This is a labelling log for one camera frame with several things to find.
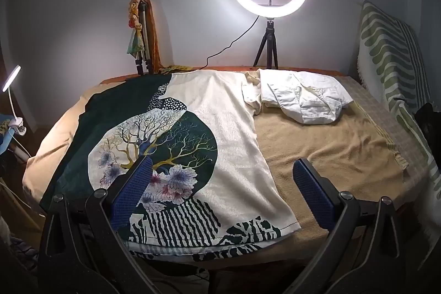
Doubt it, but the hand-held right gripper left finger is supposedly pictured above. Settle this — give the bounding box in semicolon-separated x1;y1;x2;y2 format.
37;155;162;294

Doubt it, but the black power cable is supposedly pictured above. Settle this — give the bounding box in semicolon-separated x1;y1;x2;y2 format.
200;16;264;69

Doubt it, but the white shirt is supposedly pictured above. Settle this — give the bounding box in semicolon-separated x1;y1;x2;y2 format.
260;69;353;124

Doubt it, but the white clip lamp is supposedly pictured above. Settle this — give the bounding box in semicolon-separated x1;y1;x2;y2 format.
2;65;28;137

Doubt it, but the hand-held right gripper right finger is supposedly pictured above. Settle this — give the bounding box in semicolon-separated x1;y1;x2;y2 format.
292;158;407;294

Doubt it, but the green and cream printed t-shirt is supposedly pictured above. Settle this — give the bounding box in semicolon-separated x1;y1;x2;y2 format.
39;69;301;262

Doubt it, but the orange patterned scarf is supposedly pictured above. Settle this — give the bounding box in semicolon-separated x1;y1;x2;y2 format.
125;0;193;74

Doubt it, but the orange wooden bed frame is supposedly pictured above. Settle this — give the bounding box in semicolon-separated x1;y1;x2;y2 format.
100;65;345;85

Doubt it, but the blue patterned cloth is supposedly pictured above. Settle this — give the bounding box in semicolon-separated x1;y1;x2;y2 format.
0;115;18;157

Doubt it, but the green striped pillow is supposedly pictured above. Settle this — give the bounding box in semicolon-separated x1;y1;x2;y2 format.
356;0;441;184

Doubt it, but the black tripod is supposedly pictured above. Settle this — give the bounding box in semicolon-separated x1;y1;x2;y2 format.
253;18;279;69

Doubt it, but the beige blanket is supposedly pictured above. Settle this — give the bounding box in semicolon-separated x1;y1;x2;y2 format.
22;72;410;281

